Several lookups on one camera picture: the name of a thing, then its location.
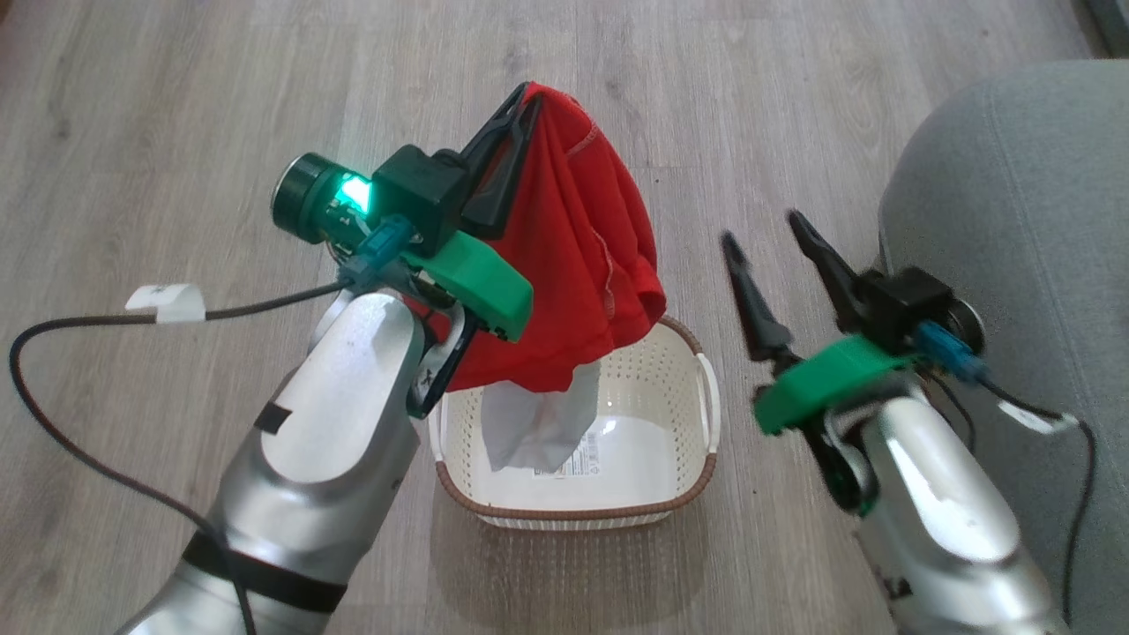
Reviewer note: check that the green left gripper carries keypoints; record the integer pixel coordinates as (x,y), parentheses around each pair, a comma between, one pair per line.
(481,282)

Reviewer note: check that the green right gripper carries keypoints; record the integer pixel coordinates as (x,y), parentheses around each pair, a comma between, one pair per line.
(825,381)

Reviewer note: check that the red garment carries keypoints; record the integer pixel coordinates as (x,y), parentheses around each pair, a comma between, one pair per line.
(573,247)

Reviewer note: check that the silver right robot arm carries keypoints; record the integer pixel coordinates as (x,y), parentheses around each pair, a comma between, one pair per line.
(935,503)

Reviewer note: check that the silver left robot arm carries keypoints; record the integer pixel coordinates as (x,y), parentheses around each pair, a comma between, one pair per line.
(335,414)

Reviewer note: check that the grey and yellow sofa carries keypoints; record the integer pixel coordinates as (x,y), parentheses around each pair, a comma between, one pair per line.
(1032,220)

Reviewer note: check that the white perforated laundry basket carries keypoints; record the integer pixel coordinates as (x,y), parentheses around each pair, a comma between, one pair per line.
(653,423)

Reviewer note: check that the white barcode sticker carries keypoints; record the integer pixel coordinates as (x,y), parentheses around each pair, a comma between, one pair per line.
(582,459)

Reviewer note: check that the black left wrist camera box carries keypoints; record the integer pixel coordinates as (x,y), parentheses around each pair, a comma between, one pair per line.
(423,190)

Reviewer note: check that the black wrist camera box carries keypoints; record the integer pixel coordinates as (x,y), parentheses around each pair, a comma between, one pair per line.
(908,304)
(423,190)

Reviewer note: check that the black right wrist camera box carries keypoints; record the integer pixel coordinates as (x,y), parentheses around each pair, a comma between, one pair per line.
(908,304)

